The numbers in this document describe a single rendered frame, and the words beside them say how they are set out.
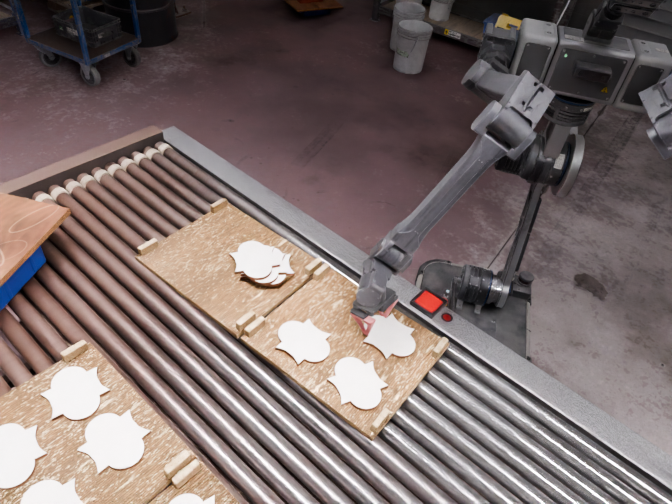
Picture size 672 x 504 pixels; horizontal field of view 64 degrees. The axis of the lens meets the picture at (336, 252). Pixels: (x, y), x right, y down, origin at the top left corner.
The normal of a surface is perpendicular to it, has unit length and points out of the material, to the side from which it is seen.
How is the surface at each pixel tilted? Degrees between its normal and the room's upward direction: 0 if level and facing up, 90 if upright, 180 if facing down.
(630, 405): 0
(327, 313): 0
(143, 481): 0
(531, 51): 90
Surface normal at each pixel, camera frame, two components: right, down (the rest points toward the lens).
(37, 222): 0.10, -0.72
